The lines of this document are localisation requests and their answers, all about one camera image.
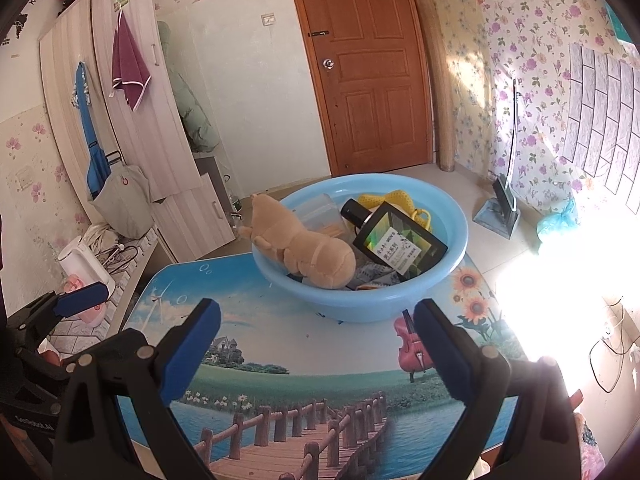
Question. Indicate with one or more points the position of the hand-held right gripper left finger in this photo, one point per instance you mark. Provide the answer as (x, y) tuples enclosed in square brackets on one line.
[(192, 350)]

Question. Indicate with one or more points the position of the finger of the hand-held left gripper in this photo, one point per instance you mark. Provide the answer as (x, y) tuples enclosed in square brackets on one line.
[(80, 299), (47, 360)]

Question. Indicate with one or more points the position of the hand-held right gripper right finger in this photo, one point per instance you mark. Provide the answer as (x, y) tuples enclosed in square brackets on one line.
[(442, 350)]

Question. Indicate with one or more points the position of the light blue plastic basin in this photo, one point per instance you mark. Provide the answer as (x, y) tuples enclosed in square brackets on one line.
[(400, 300)]

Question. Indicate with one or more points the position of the grey patterned packet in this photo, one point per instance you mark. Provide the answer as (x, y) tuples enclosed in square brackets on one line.
[(372, 272)]

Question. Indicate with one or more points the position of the black bottle with green label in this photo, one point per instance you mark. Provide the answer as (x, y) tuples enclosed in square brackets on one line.
[(400, 245)]

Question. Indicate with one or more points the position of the brown plush toy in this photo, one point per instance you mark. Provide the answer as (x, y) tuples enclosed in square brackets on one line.
[(310, 255)]

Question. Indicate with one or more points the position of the yellow knit toy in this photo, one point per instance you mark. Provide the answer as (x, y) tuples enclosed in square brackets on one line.
[(395, 200)]

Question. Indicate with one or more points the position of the clear box of wooden sticks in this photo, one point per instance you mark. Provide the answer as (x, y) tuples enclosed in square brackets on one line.
[(320, 212)]

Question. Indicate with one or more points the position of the scenic printed desktop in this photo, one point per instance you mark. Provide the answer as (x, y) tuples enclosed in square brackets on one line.
[(300, 360)]

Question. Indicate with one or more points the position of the pink water jug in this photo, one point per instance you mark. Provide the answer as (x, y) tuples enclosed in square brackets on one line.
[(92, 312)]

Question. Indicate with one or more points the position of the white electric kettle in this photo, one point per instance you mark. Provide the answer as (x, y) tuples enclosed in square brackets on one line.
[(82, 265)]

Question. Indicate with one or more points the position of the brick patterned side cabinet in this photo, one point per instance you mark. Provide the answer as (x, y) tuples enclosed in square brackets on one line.
[(125, 282)]

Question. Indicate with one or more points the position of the white cloth bundle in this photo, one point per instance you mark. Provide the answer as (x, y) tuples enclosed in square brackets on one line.
[(97, 237)]

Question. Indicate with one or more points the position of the beige tote bag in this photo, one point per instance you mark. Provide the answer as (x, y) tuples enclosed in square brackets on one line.
[(122, 205)]

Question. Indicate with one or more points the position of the blue hanging bag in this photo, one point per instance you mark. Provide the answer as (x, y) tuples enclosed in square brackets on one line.
[(92, 160)]

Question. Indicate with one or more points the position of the small green bottle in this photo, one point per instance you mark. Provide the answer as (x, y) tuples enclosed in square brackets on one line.
[(234, 205)]

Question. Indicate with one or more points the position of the blue plastic bag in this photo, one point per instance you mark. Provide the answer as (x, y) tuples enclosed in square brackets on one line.
[(557, 222)]

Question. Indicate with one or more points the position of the white striped wardrobe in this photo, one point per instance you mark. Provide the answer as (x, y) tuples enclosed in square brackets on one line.
[(150, 135)]

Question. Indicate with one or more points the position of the pale green rolled quilt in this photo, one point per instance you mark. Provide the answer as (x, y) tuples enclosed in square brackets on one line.
[(195, 110)]

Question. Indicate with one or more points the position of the maroon towel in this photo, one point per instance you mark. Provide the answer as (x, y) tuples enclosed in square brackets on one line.
[(130, 65)]

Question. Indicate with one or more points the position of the rolled bamboo mat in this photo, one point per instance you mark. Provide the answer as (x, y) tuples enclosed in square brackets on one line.
[(440, 85)]

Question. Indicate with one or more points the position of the yellow floral panel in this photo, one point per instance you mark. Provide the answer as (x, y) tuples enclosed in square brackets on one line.
[(465, 60)]

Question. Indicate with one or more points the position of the brown wooden door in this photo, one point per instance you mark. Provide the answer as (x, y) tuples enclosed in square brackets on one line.
[(370, 60)]

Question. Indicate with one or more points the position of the silver door knob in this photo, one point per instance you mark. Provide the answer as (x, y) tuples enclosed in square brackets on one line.
[(328, 63)]

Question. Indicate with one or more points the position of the white light switch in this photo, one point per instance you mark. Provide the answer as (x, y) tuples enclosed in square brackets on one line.
[(269, 19)]

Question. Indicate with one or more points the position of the green wall poster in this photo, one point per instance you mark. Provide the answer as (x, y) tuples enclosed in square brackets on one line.
[(619, 25)]

